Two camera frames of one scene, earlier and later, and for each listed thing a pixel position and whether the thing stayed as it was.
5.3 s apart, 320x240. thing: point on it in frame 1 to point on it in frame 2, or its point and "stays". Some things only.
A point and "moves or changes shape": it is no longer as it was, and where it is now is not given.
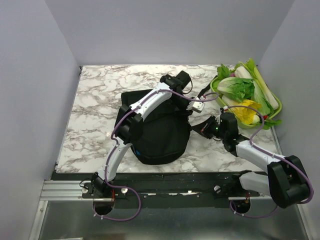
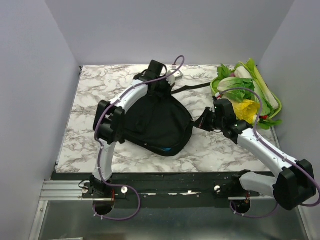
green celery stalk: (249, 64) stays
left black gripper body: (181, 104) to (162, 87)
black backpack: (165, 134) moves or changes shape
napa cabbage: (238, 89) stays
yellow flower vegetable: (248, 115) stays
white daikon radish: (242, 72) stays
